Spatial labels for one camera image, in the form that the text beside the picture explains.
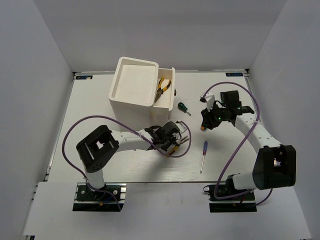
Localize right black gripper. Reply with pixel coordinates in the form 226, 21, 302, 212
201, 101, 229, 130

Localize yellow needle-nose pliers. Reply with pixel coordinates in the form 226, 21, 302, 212
177, 136, 190, 147
154, 77, 172, 103

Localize white drawer cabinet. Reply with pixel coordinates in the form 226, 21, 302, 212
108, 56, 159, 131

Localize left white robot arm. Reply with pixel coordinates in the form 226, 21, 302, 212
76, 121, 187, 200

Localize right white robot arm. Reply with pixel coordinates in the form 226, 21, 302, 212
200, 90, 297, 200

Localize blue red precision screwdriver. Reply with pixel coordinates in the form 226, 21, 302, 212
200, 140, 208, 174

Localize green stubby flathead screwdriver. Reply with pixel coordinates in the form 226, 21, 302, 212
177, 102, 191, 116

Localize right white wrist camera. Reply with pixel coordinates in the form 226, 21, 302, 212
200, 92, 216, 112

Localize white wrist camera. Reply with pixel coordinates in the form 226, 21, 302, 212
172, 120, 187, 140
200, 92, 216, 112

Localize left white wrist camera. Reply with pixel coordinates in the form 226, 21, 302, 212
172, 120, 187, 140

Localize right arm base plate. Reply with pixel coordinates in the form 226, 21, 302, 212
203, 184, 257, 213

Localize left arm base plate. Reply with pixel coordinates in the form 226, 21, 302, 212
72, 183, 127, 212

